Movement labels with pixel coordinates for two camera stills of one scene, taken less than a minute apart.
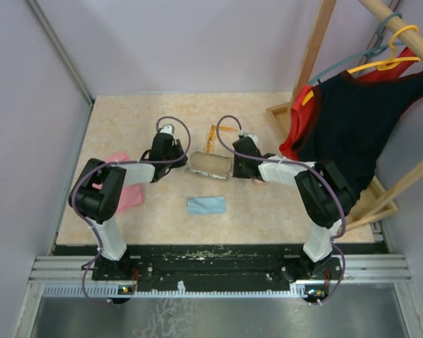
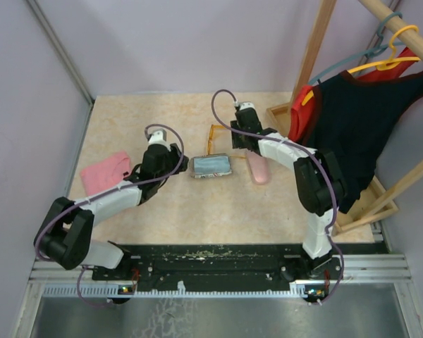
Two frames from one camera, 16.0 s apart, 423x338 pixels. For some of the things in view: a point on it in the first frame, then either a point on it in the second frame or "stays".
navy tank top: x=354 y=119 stays
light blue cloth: x=206 y=205 -> x=213 y=164
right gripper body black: x=240 y=170 -> x=238 y=139
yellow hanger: x=383 y=65 stays
